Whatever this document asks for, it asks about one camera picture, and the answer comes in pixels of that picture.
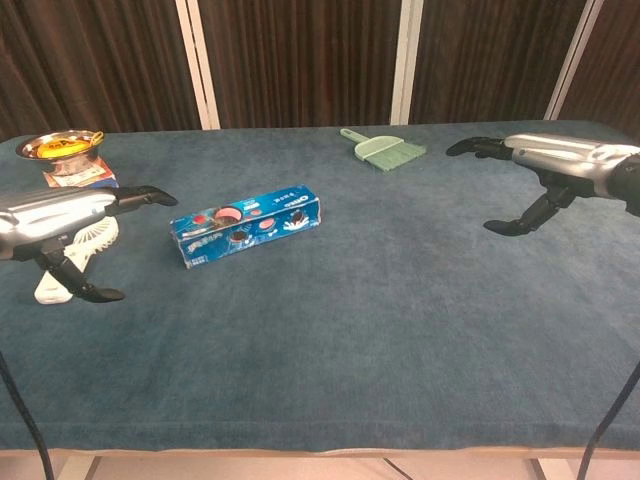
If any blue Oreo cookie box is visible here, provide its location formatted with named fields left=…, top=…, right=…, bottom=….
left=168, top=184, right=322, bottom=270

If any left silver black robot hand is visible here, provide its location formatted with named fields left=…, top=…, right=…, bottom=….
left=0, top=184, right=179, bottom=304

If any green hand brush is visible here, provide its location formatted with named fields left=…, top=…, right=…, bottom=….
left=339, top=127, right=428, bottom=174

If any dark blue table cloth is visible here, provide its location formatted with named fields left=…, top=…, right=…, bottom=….
left=0, top=118, right=640, bottom=454

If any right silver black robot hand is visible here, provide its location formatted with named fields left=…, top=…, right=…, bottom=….
left=445, top=132, right=640, bottom=236

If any black cable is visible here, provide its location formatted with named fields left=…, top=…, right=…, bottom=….
left=0, top=349, right=55, bottom=480
left=577, top=359, right=640, bottom=480

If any white handheld fan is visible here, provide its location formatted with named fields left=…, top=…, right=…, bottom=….
left=33, top=217, right=121, bottom=305

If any white partition post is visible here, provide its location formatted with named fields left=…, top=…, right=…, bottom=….
left=174, top=0, right=221, bottom=131
left=389, top=0, right=425, bottom=126
left=543, top=0, right=606, bottom=121

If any shiny metal bowl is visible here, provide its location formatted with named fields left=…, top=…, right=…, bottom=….
left=14, top=129, right=105, bottom=174

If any small red blue carton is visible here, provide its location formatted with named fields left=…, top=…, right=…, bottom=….
left=42, top=155, right=120, bottom=190

